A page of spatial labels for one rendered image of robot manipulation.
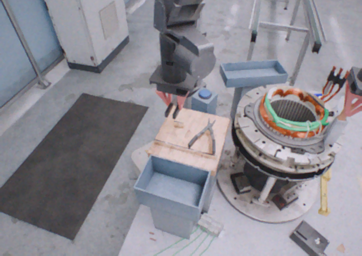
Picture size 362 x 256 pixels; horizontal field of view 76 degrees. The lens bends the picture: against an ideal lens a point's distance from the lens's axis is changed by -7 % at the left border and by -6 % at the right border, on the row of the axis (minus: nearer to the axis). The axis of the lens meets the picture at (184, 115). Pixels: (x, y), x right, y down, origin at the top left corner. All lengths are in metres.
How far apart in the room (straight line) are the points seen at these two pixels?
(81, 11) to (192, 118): 2.07
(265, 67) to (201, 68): 0.67
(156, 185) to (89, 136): 1.58
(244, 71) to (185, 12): 0.63
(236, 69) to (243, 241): 0.64
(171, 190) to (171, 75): 0.33
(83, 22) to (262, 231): 2.37
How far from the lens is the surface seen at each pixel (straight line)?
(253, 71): 1.07
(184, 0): 0.44
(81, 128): 2.34
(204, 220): 0.85
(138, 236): 0.88
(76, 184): 1.99
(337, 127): 0.71
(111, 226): 1.78
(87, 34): 2.74
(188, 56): 0.45
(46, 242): 1.89
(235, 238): 0.88
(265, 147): 0.68
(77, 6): 2.65
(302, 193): 1.00
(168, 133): 0.72
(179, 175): 0.70
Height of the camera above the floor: 1.60
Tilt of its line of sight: 45 degrees down
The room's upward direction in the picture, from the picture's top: straight up
